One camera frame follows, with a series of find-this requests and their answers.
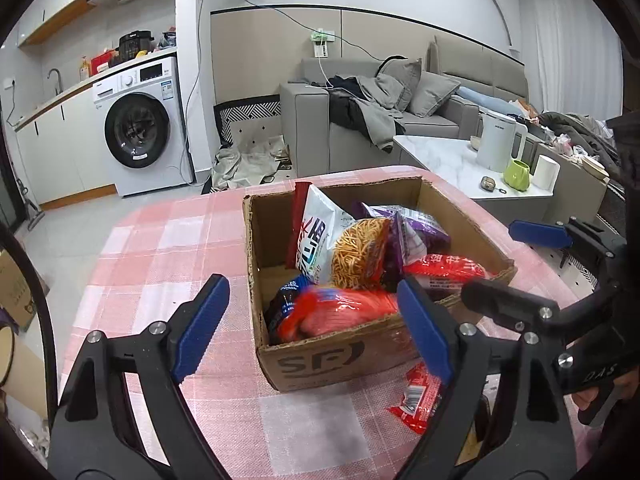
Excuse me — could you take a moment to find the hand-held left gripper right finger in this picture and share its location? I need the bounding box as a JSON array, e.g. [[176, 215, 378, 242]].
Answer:
[[396, 276, 576, 480]]

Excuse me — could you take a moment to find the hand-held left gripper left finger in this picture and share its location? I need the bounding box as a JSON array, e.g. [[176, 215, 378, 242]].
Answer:
[[47, 274, 231, 480]]

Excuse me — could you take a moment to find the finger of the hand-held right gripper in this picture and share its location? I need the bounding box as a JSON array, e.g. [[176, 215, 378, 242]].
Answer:
[[508, 216, 628, 271], [460, 277, 562, 335]]

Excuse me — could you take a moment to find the red and white snack packet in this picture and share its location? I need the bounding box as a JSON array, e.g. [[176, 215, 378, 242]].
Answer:
[[277, 286, 416, 341]]

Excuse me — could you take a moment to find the dark blue snack packet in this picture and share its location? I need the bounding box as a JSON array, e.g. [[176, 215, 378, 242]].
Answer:
[[265, 275, 313, 346]]

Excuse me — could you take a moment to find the purple and silver snack packet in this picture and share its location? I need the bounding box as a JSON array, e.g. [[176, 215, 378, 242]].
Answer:
[[352, 202, 451, 267]]

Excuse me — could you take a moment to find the purple packet with stick picture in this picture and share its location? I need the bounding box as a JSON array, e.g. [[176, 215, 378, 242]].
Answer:
[[330, 217, 393, 291]]

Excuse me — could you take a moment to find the brown cardboard box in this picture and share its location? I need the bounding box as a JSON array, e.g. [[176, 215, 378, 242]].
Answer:
[[242, 176, 518, 393]]

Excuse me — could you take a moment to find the white snack packet red print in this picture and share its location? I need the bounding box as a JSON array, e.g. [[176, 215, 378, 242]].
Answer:
[[295, 185, 357, 283]]

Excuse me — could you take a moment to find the dark red snack packet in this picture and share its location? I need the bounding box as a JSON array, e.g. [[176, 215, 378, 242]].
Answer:
[[285, 181, 313, 268]]

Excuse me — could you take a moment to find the person's right forearm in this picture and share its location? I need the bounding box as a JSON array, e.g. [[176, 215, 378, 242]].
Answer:
[[575, 400, 640, 480]]

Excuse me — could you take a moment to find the person's right hand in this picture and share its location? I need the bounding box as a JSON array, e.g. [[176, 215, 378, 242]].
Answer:
[[570, 370, 640, 413]]

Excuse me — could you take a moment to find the white dotted floor mat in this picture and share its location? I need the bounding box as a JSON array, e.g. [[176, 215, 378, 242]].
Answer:
[[542, 250, 601, 291]]

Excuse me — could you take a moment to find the white paper roll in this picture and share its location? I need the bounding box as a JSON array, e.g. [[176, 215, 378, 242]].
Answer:
[[532, 155, 561, 192]]

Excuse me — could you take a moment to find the green cup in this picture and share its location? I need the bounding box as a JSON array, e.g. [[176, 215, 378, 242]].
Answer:
[[502, 159, 532, 190]]

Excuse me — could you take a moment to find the pink plaid tablecloth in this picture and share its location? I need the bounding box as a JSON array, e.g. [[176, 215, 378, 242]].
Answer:
[[50, 164, 606, 480]]

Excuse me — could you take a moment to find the white electric kettle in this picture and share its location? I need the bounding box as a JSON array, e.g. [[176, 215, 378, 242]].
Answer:
[[475, 112, 528, 173]]

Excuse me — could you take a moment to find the dark clothes pile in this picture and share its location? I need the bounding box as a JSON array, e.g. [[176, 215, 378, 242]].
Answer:
[[530, 110, 621, 161]]

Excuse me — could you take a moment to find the marble coffee table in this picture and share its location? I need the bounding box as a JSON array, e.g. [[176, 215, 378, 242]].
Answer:
[[392, 132, 611, 241]]

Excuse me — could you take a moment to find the light blue cloth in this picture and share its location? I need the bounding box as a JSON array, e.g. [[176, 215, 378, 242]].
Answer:
[[457, 86, 516, 111]]

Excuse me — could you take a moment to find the crumpled cloth on floor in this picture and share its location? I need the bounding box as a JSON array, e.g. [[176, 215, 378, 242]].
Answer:
[[210, 135, 296, 191]]

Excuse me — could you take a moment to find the grey pillow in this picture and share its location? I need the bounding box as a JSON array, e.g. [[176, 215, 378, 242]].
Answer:
[[375, 57, 423, 111], [407, 72, 461, 118]]

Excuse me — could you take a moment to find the cardboard box on floor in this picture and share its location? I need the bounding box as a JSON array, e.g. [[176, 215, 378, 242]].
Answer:
[[0, 247, 51, 333]]

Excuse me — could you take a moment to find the grey garment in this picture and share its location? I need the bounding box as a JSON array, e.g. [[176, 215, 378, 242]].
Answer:
[[350, 77, 408, 153]]

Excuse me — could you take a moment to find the white curtain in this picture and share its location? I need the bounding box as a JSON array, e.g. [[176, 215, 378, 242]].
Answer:
[[517, 0, 626, 116]]

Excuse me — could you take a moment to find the white washing machine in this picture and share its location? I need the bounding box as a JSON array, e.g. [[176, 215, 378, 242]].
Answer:
[[91, 56, 196, 198]]

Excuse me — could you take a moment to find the floor mop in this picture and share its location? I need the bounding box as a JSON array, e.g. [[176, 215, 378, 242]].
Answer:
[[12, 175, 46, 233]]

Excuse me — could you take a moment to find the black and white patterned bin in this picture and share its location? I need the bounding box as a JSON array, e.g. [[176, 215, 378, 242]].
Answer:
[[214, 95, 283, 151]]

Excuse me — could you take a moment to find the grey sofa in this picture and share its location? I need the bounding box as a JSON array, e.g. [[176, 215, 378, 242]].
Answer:
[[279, 35, 531, 178]]

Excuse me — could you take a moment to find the white kitchen counter cabinet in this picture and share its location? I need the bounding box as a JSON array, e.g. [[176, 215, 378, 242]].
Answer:
[[12, 45, 178, 211]]

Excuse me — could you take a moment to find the black jacket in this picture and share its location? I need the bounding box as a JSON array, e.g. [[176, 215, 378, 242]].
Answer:
[[327, 76, 381, 136]]

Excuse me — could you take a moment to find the dark glass door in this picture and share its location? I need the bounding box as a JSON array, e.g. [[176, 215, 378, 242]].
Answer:
[[0, 100, 26, 236]]

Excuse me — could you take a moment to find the red box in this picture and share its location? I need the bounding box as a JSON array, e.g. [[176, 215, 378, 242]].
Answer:
[[90, 51, 121, 72]]

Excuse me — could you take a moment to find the black cable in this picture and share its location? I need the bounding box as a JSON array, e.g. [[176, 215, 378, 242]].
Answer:
[[0, 222, 58, 461]]

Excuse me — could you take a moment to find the white charging cable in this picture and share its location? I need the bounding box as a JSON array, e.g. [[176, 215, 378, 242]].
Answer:
[[317, 56, 337, 93]]

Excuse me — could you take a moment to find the white wall cabinet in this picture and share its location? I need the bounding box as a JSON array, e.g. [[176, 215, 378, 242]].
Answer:
[[15, 0, 131, 47]]

